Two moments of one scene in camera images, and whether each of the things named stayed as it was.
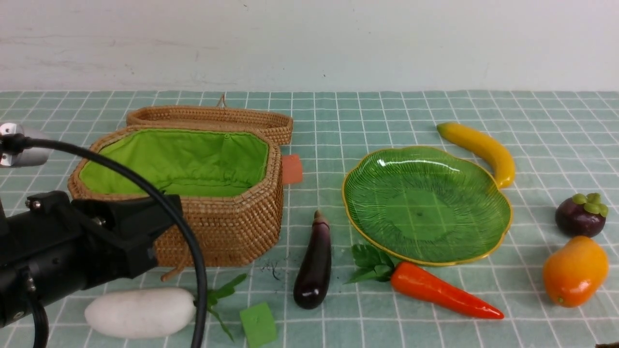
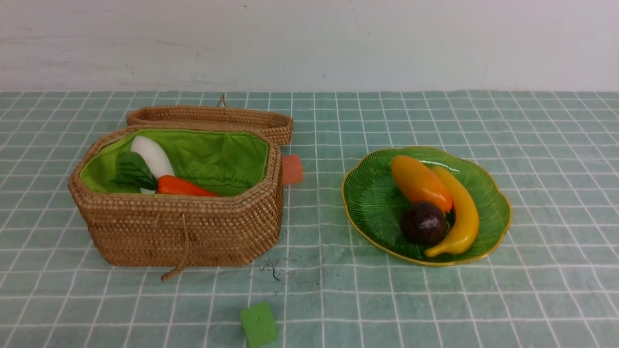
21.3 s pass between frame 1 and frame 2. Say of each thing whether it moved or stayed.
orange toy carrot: moved
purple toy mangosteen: moved
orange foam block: stayed
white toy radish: moved
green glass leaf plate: stayed
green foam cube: stayed
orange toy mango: moved
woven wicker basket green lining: stayed
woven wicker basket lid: stayed
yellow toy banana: moved
